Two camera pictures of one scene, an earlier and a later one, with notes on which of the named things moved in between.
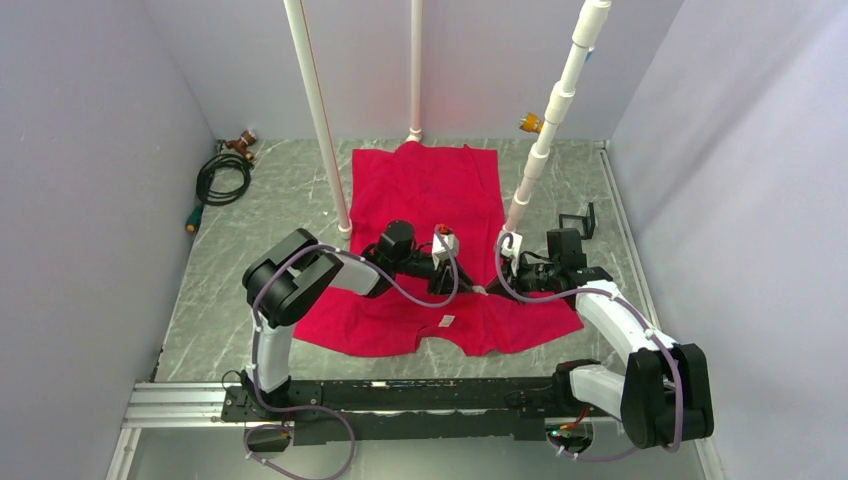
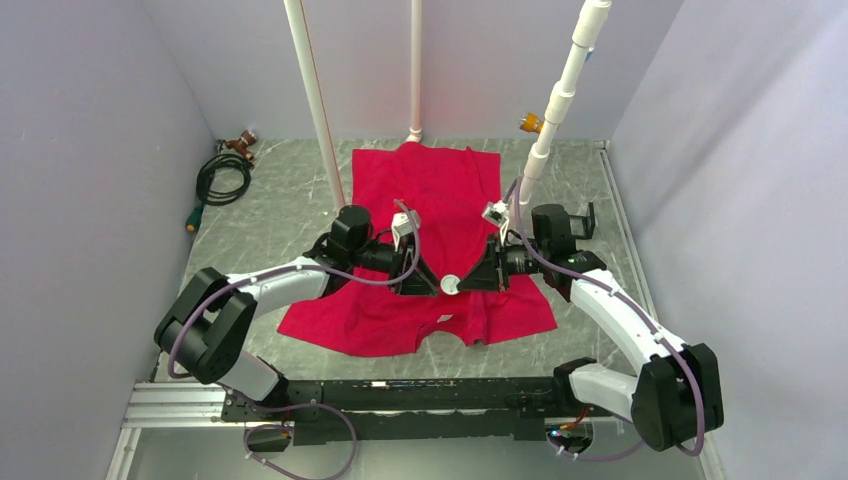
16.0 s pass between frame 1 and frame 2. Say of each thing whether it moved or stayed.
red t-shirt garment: stayed
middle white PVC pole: stayed
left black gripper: moved
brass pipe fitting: stayed
